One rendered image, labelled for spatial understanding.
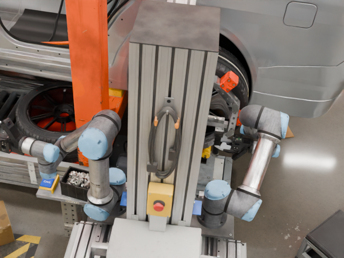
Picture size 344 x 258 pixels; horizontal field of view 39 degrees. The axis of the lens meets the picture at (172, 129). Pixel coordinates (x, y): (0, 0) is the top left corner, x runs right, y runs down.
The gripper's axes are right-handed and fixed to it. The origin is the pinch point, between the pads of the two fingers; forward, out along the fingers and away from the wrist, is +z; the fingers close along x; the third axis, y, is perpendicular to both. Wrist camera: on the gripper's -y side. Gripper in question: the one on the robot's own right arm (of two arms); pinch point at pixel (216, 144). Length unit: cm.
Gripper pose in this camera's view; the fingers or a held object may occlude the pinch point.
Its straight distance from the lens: 278.3
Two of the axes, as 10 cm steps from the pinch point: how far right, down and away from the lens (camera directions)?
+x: -1.5, 6.6, -7.4
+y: 0.7, -7.4, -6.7
